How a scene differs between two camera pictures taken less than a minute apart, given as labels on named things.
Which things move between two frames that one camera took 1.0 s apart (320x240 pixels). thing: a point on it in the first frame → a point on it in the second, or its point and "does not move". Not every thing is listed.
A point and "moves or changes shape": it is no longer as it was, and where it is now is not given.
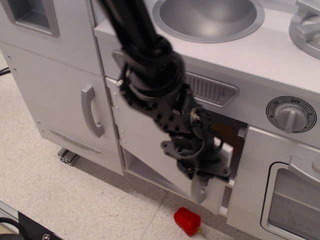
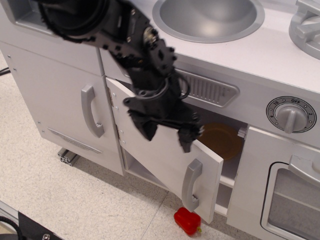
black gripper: (196, 148) → (164, 104)
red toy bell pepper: (188, 221) does not move
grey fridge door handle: (87, 95) does not move
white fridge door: (71, 104) does not move
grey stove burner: (304, 27) does not move
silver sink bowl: (208, 21) does not move
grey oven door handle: (303, 166) does not move
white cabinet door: (142, 136) moves or changes shape
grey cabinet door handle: (199, 187) → (190, 201)
